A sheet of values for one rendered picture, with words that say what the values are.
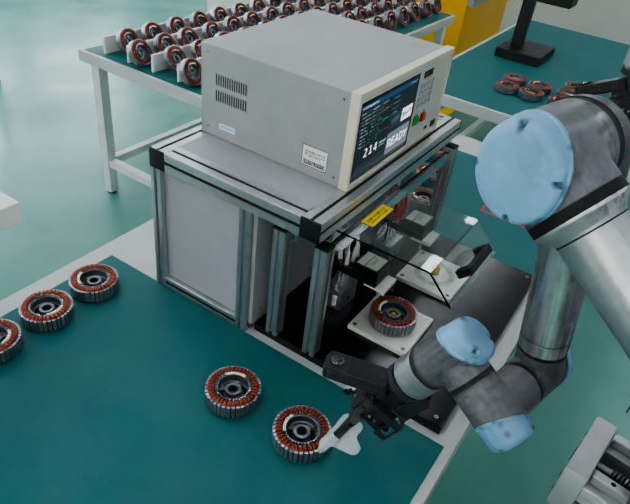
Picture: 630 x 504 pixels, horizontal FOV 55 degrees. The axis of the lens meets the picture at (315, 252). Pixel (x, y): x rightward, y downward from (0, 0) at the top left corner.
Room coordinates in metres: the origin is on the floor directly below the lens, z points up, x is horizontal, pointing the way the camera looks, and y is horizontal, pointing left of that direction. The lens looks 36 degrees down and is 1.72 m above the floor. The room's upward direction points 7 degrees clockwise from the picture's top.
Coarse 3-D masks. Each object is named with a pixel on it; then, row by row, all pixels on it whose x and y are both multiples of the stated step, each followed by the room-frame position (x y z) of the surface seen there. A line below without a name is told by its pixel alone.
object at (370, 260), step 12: (372, 252) 1.14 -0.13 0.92; (336, 264) 1.11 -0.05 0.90; (360, 264) 1.09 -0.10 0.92; (372, 264) 1.09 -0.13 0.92; (384, 264) 1.10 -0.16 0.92; (336, 276) 1.12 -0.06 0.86; (348, 276) 1.16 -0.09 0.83; (360, 276) 1.08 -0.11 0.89; (372, 276) 1.07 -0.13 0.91; (384, 276) 1.10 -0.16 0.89; (372, 288) 1.07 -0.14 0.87; (384, 288) 1.06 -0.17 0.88
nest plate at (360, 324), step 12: (372, 300) 1.13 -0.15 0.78; (360, 312) 1.08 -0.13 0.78; (348, 324) 1.04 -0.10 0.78; (360, 324) 1.04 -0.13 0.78; (420, 324) 1.07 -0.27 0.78; (372, 336) 1.01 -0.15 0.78; (384, 336) 1.01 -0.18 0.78; (396, 336) 1.02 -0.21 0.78; (408, 336) 1.02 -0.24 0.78; (420, 336) 1.03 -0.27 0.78; (396, 348) 0.98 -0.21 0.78; (408, 348) 0.98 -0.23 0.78
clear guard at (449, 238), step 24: (408, 192) 1.18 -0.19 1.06; (360, 216) 1.05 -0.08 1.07; (408, 216) 1.08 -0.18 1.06; (432, 216) 1.09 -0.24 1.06; (456, 216) 1.11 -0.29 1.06; (360, 240) 0.97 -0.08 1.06; (384, 240) 0.98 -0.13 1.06; (408, 240) 0.99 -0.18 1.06; (432, 240) 1.00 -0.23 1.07; (456, 240) 1.01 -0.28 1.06; (480, 240) 1.06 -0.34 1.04; (432, 264) 0.92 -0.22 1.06; (456, 264) 0.96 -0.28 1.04; (456, 288) 0.91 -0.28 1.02
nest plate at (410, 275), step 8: (408, 264) 1.30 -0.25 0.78; (400, 272) 1.26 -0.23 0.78; (408, 272) 1.27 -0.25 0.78; (416, 272) 1.27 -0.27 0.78; (424, 272) 1.28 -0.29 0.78; (400, 280) 1.24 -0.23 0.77; (408, 280) 1.23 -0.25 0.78; (416, 280) 1.24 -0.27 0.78; (424, 280) 1.24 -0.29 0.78; (432, 280) 1.25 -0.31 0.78; (416, 288) 1.22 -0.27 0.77; (424, 288) 1.21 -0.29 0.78; (432, 288) 1.21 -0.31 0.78; (440, 296) 1.19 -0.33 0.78
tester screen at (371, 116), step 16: (416, 80) 1.27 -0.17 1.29; (384, 96) 1.15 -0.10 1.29; (400, 96) 1.21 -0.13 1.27; (368, 112) 1.09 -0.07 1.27; (384, 112) 1.16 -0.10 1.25; (368, 128) 1.10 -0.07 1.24; (384, 128) 1.17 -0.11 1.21; (368, 144) 1.12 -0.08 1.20; (384, 144) 1.18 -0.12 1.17; (400, 144) 1.26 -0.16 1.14; (352, 176) 1.07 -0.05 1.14
